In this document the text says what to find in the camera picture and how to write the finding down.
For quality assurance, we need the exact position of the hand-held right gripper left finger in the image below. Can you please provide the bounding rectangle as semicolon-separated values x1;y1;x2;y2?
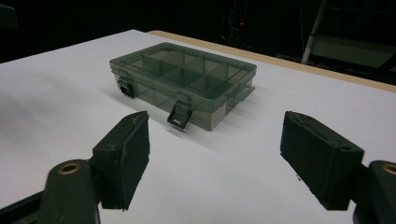
90;110;151;211

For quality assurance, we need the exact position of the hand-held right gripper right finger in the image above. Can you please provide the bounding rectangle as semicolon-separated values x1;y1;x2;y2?
279;110;365;211

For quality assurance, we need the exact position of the white table mat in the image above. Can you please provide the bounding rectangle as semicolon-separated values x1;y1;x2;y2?
0;29;396;224

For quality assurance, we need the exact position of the transparent grey compartment box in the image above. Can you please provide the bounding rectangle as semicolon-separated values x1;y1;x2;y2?
108;41;258;132

